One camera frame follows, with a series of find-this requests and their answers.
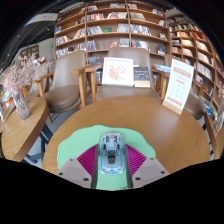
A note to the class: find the wooden bookshelf with yellow poster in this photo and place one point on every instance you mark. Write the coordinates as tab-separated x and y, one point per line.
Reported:
196	43

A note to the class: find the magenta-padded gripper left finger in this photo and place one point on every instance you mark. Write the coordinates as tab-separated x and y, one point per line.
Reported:
86	161

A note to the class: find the wide wooden bookshelf unit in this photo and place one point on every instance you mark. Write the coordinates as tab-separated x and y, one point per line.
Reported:
110	26

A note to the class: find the green cloud-shaped mouse pad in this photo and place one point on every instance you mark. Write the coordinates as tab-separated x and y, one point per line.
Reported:
80	140

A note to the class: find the white sign on wooden stand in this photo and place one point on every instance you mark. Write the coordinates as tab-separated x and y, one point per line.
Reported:
178	86

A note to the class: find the dark-covered book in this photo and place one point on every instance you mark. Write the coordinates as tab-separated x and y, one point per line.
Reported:
141	76

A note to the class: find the glass vase with pale flowers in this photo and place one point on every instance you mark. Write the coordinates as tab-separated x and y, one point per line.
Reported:
220	123

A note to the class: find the round wooden side table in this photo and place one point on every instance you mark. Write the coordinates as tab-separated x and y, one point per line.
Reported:
23	136
213	136

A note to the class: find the white framed picture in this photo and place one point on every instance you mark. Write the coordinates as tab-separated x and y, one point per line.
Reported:
117	71

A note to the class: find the light blue book stack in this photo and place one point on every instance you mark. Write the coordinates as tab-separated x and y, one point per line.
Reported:
162	68

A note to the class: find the glass vase with pink flowers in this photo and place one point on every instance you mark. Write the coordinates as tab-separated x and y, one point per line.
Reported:
21	106

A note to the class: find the transparent blue computer mouse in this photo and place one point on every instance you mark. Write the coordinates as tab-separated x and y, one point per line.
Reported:
112	156

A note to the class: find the stack of colourful books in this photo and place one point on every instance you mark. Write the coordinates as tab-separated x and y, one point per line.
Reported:
209	106

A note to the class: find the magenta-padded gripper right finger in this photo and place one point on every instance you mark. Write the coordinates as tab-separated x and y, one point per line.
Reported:
136	161

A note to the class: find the distant wooden bookshelf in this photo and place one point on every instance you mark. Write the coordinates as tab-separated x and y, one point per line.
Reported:
29	52

